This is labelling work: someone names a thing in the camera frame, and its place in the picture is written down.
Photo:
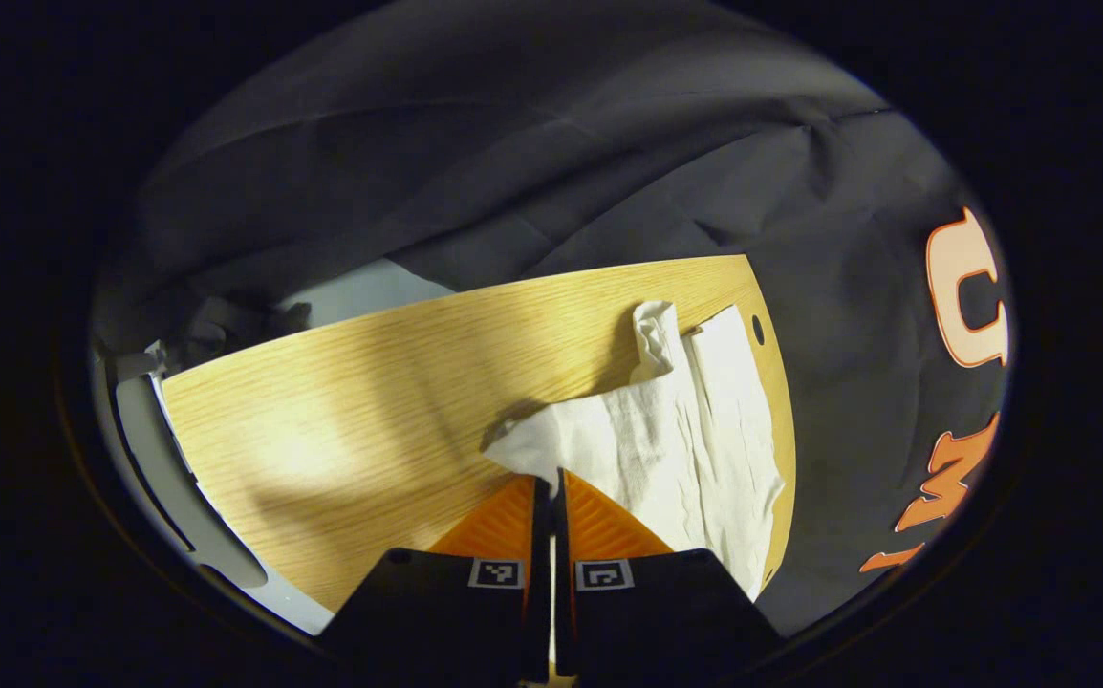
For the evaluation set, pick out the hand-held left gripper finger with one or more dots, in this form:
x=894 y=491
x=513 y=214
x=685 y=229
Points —
x=541 y=535
x=561 y=545

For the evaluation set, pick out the white jeans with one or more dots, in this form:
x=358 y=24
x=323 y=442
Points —
x=666 y=449

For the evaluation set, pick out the black backdrop cloth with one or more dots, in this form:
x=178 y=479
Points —
x=561 y=143

